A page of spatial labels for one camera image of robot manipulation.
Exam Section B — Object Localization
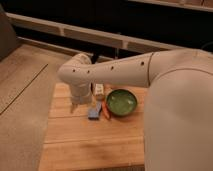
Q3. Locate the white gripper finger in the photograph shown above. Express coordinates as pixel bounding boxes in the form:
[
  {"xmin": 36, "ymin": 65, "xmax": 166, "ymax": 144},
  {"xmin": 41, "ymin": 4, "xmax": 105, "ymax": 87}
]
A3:
[{"xmin": 70, "ymin": 104, "xmax": 78, "ymax": 113}]

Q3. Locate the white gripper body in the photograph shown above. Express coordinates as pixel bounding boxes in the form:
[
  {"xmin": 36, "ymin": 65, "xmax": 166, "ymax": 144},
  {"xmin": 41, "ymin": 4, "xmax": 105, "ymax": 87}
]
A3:
[{"xmin": 70, "ymin": 94, "xmax": 92, "ymax": 105}]

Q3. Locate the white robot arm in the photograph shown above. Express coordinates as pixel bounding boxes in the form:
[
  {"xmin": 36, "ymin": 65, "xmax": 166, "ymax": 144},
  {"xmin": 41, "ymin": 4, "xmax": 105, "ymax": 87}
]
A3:
[{"xmin": 58, "ymin": 49, "xmax": 213, "ymax": 171}]

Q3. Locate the green ceramic bowl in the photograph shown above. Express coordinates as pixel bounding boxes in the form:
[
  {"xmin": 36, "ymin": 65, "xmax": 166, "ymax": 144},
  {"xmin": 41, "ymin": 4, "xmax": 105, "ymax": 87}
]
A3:
[{"xmin": 106, "ymin": 89, "xmax": 137, "ymax": 117}]

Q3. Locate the blue sponge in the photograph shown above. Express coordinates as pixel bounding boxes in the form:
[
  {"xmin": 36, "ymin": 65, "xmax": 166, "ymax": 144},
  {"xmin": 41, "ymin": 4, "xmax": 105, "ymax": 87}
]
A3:
[{"xmin": 88, "ymin": 101, "xmax": 102, "ymax": 120}]

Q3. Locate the white bottle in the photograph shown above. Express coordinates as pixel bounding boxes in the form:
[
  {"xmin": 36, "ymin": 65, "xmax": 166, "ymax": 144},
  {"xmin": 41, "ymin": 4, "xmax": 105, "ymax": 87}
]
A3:
[{"xmin": 94, "ymin": 84, "xmax": 105, "ymax": 100}]

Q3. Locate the orange carrot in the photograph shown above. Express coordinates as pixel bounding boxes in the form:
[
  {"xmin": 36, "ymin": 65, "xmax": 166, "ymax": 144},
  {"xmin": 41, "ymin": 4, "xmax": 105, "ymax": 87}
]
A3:
[{"xmin": 102, "ymin": 101, "xmax": 110, "ymax": 120}]

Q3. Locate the wooden table board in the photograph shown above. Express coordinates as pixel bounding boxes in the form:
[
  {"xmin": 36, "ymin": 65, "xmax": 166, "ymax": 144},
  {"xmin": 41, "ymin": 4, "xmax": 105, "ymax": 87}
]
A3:
[{"xmin": 39, "ymin": 83, "xmax": 146, "ymax": 171}]

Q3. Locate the grey cabinet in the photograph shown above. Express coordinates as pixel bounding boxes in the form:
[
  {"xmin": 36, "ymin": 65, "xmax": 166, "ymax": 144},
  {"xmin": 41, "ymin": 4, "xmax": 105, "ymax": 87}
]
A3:
[{"xmin": 0, "ymin": 4, "xmax": 20, "ymax": 61}]

